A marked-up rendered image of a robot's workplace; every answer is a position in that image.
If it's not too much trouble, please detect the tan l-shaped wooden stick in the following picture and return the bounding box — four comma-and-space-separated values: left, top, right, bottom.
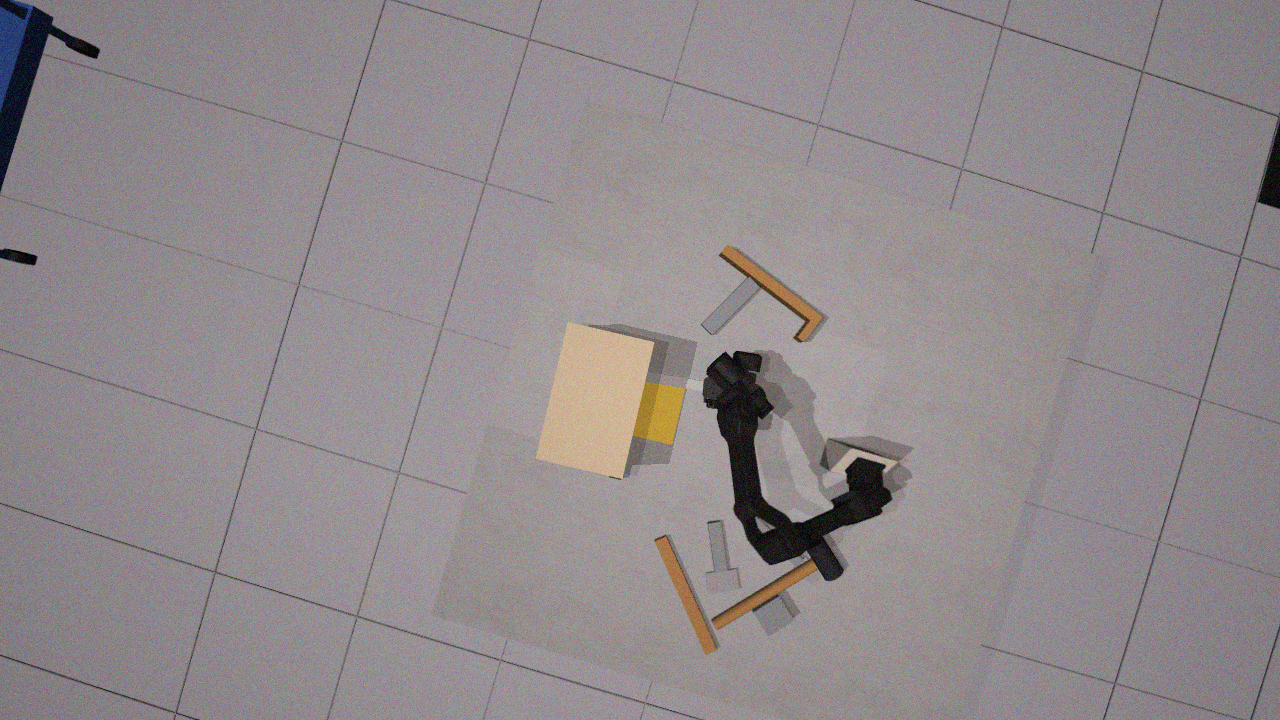
719, 243, 823, 343

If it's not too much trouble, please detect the brown cylinder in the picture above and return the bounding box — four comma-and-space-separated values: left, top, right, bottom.
645, 372, 704, 392

